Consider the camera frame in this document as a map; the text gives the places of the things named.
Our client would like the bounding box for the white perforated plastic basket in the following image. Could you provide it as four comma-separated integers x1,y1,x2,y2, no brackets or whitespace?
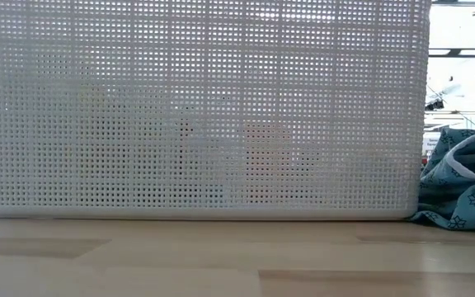
0,0,432,221

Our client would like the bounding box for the blue patterned cloth cap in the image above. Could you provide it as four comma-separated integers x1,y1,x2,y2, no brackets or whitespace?
408,126,475,231

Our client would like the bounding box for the dark horizontal background beam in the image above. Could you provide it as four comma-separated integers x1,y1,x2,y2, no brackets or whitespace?
428,47,475,59

